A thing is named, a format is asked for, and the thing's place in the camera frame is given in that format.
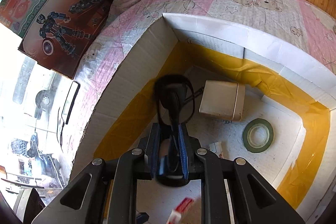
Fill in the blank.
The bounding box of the staples box red white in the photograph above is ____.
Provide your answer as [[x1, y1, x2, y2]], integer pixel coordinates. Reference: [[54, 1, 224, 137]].
[[166, 197, 195, 224]]

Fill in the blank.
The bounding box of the gold metal tin box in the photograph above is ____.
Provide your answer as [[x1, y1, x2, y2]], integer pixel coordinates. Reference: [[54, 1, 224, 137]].
[[199, 80, 245, 123]]

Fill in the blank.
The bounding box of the green tape roll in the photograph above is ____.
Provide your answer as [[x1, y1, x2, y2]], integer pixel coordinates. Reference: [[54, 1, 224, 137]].
[[242, 118, 274, 153]]

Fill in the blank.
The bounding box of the small snack packet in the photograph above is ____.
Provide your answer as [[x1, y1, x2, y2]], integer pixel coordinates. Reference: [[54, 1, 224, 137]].
[[209, 141, 226, 159]]

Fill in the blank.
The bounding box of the white cardboard box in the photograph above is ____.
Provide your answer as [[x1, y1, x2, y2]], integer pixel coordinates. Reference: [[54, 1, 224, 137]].
[[71, 13, 335, 222]]

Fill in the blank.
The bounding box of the black smartphone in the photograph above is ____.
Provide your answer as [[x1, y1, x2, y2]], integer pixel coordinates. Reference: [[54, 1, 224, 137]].
[[61, 81, 80, 124]]

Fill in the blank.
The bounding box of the robot toy box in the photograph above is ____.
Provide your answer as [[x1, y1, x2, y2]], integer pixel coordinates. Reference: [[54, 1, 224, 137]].
[[18, 0, 112, 79]]

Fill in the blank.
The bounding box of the pink cartoon bear quilt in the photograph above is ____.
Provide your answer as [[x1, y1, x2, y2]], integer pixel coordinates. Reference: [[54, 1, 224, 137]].
[[70, 0, 335, 136]]

